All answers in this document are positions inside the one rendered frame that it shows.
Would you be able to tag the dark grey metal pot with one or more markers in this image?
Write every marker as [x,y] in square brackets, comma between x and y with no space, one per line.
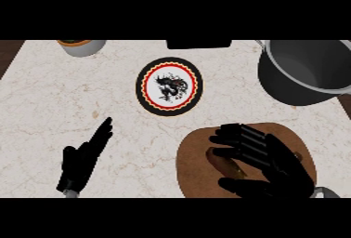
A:
[297,71]

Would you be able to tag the brown sweet potato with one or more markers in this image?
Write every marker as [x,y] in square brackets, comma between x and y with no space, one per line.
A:
[224,165]

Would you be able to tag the brown wooden cutting board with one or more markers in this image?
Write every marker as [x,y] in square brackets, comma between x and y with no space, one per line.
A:
[196,167]

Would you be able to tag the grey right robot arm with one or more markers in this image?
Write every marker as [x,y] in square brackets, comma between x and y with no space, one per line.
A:
[325,192]

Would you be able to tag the black rectangular appliance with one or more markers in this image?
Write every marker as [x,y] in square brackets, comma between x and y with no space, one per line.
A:
[198,44]

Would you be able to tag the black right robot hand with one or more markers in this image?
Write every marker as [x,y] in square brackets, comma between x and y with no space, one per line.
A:
[269,164]

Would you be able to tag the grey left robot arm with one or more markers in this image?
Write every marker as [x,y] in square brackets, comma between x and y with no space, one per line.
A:
[71,194]

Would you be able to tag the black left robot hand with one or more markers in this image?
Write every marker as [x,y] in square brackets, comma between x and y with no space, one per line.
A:
[81,161]

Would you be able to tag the round black patterned plate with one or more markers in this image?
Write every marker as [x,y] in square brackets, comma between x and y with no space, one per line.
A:
[168,86]

